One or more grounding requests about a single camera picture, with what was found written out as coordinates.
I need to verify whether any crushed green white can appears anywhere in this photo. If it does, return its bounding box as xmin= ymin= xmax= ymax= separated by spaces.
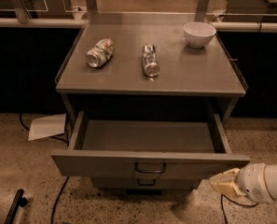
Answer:
xmin=86 ymin=38 xmax=115 ymax=68

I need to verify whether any black bar object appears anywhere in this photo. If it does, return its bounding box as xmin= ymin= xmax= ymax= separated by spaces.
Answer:
xmin=4 ymin=189 xmax=28 ymax=224

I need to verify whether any white paper sheet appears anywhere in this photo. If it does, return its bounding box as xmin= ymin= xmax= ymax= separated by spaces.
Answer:
xmin=28 ymin=114 xmax=66 ymax=141

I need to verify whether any black cable left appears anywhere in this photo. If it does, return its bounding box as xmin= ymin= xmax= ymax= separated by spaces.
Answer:
xmin=18 ymin=112 xmax=71 ymax=224

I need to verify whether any grey drawer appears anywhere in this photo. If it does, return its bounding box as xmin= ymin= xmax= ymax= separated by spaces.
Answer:
xmin=51 ymin=112 xmax=249 ymax=179
xmin=91 ymin=177 xmax=200 ymax=189

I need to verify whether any white ceramic bowl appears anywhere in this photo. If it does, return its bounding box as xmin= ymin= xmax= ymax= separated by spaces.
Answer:
xmin=184 ymin=21 xmax=216 ymax=49

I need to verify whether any white horizontal rail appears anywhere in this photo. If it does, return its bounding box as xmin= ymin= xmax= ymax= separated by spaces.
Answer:
xmin=0 ymin=18 xmax=277 ymax=33

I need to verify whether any crushed silver blue can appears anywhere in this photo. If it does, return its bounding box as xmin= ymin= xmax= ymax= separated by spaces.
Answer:
xmin=142 ymin=44 xmax=159 ymax=77

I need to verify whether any grey bottom drawer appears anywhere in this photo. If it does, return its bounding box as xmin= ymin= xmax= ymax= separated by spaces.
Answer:
xmin=91 ymin=177 xmax=200 ymax=189

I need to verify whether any grey metal drawer cabinet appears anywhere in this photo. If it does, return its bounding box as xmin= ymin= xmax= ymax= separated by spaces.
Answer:
xmin=54 ymin=11 xmax=249 ymax=195

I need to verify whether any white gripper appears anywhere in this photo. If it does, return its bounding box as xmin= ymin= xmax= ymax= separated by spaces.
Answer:
xmin=210 ymin=163 xmax=273 ymax=203

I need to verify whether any black cable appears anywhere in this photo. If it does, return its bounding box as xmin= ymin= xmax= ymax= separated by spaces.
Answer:
xmin=220 ymin=193 xmax=259 ymax=224
xmin=18 ymin=112 xmax=71 ymax=224

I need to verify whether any black cable right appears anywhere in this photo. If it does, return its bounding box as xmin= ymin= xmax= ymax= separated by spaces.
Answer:
xmin=220 ymin=193 xmax=259 ymax=224

